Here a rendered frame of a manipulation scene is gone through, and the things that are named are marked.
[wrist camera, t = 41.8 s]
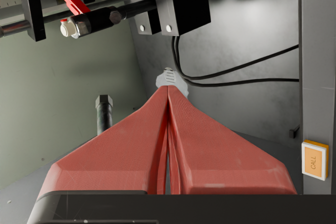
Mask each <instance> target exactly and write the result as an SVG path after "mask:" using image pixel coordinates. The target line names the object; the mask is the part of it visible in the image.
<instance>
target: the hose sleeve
mask: <svg viewBox="0 0 336 224"><path fill-rule="evenodd" d="M112 120H113V118H112V108H111V106H110V105H109V104H107V103H102V104H100V105H99V106H98V107H97V135H99V134H101V133H103V132H104V131H106V130H107V129H109V128H110V127H112V126H113V123H112Z"/></svg>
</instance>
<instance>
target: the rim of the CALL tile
mask: <svg viewBox="0 0 336 224"><path fill-rule="evenodd" d="M305 147H308V148H311V149H315V150H318V151H322V173H321V177H318V176H316V175H313V174H310V173H307V172H305ZM326 163H327V148H325V147H321V146H318V145H314V144H310V143H307V142H303V143H302V173H303V174H306V175H309V176H311V177H314V178H317V179H320V180H323V181H325V180H326Z"/></svg>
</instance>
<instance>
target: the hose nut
mask: <svg viewBox="0 0 336 224"><path fill-rule="evenodd" d="M100 104H109V105H110V106H111V109H112V108H113V100H112V99H111V98H110V96H109V95H108V94H104V95H99V96H98V98H97V99H96V101H95V108H96V109H98V106H99V105H100Z"/></svg>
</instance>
